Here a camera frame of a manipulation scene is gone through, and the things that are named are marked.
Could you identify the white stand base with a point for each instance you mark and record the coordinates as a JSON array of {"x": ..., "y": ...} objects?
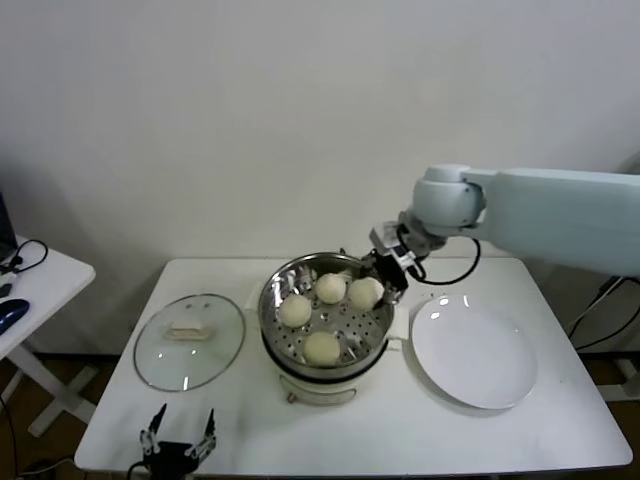
[{"x": 620, "y": 390}]

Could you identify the small black adapter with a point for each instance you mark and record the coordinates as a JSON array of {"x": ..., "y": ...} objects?
[{"x": 5, "y": 289}]

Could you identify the dark laptop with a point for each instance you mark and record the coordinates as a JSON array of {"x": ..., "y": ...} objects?
[{"x": 4, "y": 225}]

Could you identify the stainless steel steamer basket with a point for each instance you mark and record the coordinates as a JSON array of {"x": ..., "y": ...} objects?
[{"x": 280, "y": 280}]

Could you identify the cream electric cooker base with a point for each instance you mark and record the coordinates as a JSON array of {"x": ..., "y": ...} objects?
[{"x": 320, "y": 391}]

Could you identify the blue computer mouse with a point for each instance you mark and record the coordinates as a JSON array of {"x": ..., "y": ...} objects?
[{"x": 11, "y": 312}]

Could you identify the white side table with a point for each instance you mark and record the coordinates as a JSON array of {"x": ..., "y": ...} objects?
[{"x": 50, "y": 280}]

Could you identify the white steamed baozi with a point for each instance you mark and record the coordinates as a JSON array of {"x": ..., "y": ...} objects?
[
  {"x": 364, "y": 294},
  {"x": 294, "y": 311},
  {"x": 330, "y": 288},
  {"x": 322, "y": 348}
]

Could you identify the white round plate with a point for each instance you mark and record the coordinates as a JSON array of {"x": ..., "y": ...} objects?
[{"x": 475, "y": 350}]

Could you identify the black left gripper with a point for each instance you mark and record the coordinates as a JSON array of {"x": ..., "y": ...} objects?
[{"x": 171, "y": 456}]

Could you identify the round glass pot lid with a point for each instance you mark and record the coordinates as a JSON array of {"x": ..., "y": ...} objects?
[{"x": 200, "y": 360}]

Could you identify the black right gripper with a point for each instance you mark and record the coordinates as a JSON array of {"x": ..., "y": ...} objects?
[{"x": 390, "y": 272}]

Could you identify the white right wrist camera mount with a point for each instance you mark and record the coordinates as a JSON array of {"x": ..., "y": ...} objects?
[{"x": 392, "y": 240}]

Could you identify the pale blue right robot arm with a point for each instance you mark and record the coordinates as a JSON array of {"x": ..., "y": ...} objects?
[{"x": 550, "y": 210}]

